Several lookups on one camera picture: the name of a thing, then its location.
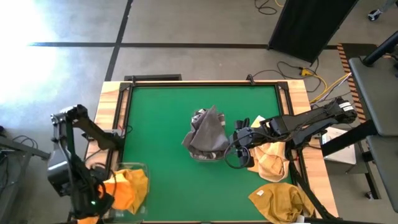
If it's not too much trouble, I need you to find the yellow floor cable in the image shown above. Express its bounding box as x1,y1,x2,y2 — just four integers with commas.
300,67,352,105

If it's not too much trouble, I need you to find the black looped floor cable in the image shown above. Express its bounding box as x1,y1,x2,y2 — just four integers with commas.
254,0,278,16

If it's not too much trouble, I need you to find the white box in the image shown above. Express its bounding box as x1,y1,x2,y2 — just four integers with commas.
320,125,358,166

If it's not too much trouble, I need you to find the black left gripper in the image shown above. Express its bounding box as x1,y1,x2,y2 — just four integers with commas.
70,179,115,221

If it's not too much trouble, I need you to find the black room divider panel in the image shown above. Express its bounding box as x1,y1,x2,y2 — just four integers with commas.
267,0,358,65

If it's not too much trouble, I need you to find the large grey waffle towel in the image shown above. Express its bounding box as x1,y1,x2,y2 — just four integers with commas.
182,105,230,154

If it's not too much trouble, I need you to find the peach striped towel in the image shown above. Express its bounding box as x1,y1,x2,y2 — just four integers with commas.
248,114,292,184

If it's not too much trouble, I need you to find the clear plastic bin with sticker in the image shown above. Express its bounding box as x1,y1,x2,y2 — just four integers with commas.
185,108,227,162

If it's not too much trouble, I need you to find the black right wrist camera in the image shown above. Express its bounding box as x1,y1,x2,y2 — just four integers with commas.
238,148,255,169

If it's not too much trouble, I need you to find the golden yellow towel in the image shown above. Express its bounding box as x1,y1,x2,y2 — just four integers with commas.
119,169,149,215

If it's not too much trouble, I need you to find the grey side table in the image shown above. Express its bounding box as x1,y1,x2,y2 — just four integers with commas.
348,55,398,214

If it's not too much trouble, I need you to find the black orange hazard strip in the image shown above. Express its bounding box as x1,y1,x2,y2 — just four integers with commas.
336,42,368,124

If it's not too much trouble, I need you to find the grey desk frame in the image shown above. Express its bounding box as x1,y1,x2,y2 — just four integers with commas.
0,126,51,224

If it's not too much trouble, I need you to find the black caster wheel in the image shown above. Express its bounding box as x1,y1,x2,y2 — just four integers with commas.
368,9,382,22

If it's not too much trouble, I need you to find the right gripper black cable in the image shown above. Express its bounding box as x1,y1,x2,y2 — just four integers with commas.
223,141,251,170

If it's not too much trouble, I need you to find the mustard yellow towel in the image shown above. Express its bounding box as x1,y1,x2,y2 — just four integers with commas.
248,182,317,224

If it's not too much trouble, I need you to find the bright orange towel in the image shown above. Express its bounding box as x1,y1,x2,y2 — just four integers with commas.
98,177,137,212

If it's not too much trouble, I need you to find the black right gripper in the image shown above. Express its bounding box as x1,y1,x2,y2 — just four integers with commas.
229,117,266,152

